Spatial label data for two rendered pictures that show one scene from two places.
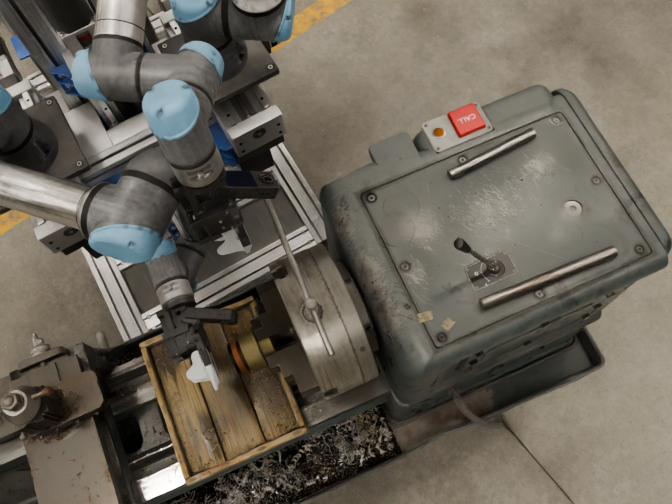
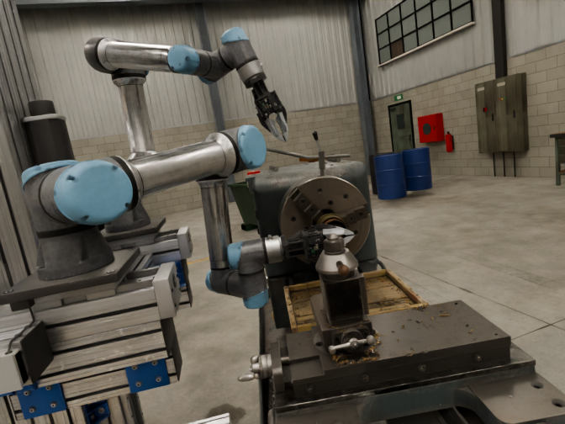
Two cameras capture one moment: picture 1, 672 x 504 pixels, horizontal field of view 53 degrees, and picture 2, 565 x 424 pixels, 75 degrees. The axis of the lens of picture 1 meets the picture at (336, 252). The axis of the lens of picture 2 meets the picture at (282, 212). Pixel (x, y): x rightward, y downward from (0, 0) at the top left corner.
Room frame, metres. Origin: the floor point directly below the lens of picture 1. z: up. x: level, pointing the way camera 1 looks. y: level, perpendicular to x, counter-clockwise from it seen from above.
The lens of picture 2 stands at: (0.21, 1.35, 1.35)
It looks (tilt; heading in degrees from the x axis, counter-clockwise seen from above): 10 degrees down; 284
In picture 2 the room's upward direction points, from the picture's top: 9 degrees counter-clockwise
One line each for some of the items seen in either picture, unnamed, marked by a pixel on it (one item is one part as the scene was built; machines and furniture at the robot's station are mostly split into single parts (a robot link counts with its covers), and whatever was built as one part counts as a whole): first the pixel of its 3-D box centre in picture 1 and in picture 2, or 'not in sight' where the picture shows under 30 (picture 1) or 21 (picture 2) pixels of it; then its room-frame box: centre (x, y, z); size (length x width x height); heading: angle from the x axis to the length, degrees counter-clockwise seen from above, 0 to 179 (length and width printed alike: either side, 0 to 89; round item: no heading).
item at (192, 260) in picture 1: (180, 273); (250, 286); (0.57, 0.38, 0.97); 0.11 x 0.08 x 0.11; 153
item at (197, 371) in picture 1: (200, 371); (339, 233); (0.30, 0.32, 1.09); 0.09 x 0.06 x 0.03; 16
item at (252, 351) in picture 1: (253, 351); (331, 229); (0.34, 0.21, 1.08); 0.09 x 0.09 x 0.09; 16
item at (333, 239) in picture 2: (10, 401); (333, 242); (0.28, 0.69, 1.17); 0.04 x 0.04 x 0.03
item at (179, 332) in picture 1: (184, 329); (303, 245); (0.41, 0.35, 1.08); 0.12 x 0.09 x 0.08; 16
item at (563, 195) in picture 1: (478, 247); (304, 209); (0.51, -0.32, 1.06); 0.59 x 0.48 x 0.39; 106
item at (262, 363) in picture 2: (38, 343); (254, 368); (0.46, 0.74, 0.95); 0.07 x 0.04 x 0.04; 16
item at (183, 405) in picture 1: (222, 387); (347, 299); (0.30, 0.32, 0.89); 0.36 x 0.30 x 0.04; 16
